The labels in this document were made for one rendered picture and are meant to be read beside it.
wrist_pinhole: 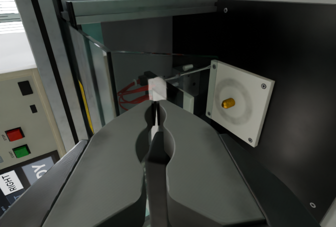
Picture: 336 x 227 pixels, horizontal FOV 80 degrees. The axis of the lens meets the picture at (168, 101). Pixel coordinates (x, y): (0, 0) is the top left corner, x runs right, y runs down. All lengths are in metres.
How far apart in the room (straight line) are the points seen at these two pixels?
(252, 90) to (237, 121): 0.09
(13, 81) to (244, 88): 0.40
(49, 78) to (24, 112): 0.09
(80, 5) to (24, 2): 0.07
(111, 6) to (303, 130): 0.37
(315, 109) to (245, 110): 0.12
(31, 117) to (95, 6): 0.22
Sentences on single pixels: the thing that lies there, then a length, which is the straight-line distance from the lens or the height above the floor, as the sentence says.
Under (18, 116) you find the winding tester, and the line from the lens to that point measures 0.43.
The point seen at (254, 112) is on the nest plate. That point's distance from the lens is 0.43.
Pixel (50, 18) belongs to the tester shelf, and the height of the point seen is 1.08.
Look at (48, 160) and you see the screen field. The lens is 0.48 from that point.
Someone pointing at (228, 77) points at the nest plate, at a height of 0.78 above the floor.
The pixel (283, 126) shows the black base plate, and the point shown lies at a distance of 0.43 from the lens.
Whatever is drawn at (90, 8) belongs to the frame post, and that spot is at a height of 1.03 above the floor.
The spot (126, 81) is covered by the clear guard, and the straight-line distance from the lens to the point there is 0.16.
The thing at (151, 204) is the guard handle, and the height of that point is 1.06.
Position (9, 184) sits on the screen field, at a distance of 0.51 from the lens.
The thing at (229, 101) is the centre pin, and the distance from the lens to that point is 0.45.
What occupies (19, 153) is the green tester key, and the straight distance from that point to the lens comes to 0.46.
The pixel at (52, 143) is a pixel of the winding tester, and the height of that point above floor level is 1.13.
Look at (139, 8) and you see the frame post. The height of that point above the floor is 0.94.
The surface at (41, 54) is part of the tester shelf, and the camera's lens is 0.36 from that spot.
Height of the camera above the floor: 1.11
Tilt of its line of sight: 28 degrees down
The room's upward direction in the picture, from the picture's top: 108 degrees counter-clockwise
